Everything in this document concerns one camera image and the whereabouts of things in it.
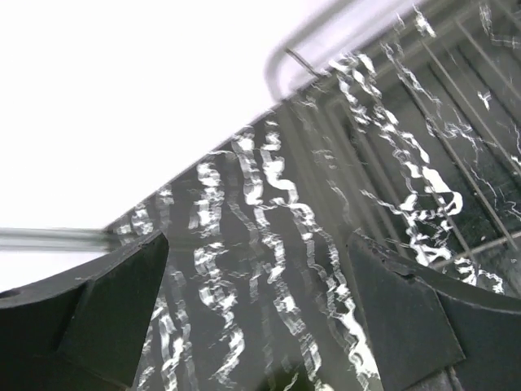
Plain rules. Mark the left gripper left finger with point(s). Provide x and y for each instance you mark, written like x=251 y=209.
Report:
x=83 y=329

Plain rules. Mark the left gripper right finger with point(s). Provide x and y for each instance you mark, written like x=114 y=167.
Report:
x=428 y=331

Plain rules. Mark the wire dish rack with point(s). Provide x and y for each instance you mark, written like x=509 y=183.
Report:
x=419 y=149

